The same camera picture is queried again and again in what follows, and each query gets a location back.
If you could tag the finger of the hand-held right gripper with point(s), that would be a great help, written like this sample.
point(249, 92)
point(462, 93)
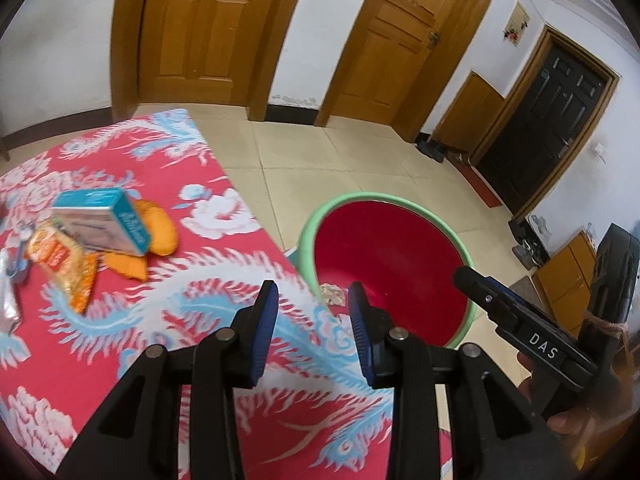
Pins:
point(487, 297)
point(617, 260)

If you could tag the white blue medicine box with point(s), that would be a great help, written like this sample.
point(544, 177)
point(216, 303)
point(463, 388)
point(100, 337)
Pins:
point(100, 220)

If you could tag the leaning wooden board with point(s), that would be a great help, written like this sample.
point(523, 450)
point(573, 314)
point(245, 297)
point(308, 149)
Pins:
point(470, 115)

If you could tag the person's right hand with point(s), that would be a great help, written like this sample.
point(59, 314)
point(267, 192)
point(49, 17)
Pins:
point(567, 421)

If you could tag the low wooden cabinet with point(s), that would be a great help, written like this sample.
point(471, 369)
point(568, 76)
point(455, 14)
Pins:
point(570, 270)

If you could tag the white wall switch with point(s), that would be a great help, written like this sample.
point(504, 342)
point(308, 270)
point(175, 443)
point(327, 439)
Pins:
point(600, 151)

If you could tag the grey floor mat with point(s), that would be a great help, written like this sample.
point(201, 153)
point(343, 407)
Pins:
point(525, 290)

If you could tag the dark shoes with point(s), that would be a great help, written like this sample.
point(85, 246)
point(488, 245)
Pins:
point(430, 149)

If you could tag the wall electrical panel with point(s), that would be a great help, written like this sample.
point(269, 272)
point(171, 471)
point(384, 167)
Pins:
point(515, 22)

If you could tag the wooden panel door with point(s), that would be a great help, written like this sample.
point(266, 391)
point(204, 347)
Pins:
point(400, 45)
point(200, 25)

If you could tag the red door mat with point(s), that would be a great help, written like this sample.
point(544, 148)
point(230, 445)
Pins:
point(477, 182)

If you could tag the orange snack packet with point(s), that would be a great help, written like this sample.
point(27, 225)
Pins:
point(60, 265)

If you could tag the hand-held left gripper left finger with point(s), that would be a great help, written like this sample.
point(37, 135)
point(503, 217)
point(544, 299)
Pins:
point(262, 330)

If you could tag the white plastic bag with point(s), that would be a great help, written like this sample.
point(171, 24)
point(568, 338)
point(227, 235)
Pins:
point(7, 300)

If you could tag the red basin with green rim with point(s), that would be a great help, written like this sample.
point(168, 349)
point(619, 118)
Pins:
point(390, 260)

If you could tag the grey shoes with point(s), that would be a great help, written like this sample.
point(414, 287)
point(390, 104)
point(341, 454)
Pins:
point(525, 245)

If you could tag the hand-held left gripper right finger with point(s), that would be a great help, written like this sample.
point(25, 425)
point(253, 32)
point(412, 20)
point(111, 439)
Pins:
point(360, 330)

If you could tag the black entrance door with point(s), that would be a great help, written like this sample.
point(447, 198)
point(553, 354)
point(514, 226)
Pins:
point(550, 120)

